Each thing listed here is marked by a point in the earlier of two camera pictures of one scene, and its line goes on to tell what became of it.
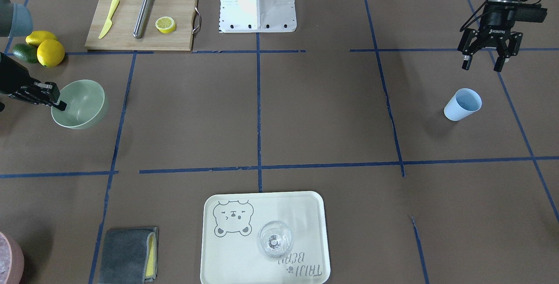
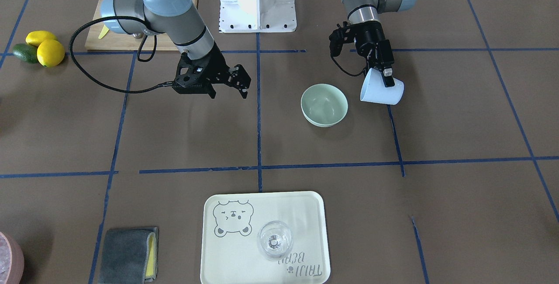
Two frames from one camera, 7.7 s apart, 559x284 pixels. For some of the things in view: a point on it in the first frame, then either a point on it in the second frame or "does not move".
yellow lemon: (50, 53) does not move
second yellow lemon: (36, 37) does not move
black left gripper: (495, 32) -> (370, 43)
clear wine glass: (274, 239) does not move
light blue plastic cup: (464, 102) -> (373, 89)
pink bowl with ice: (12, 260) does not move
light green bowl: (85, 100) -> (324, 105)
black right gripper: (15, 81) -> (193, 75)
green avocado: (26, 52) does not move
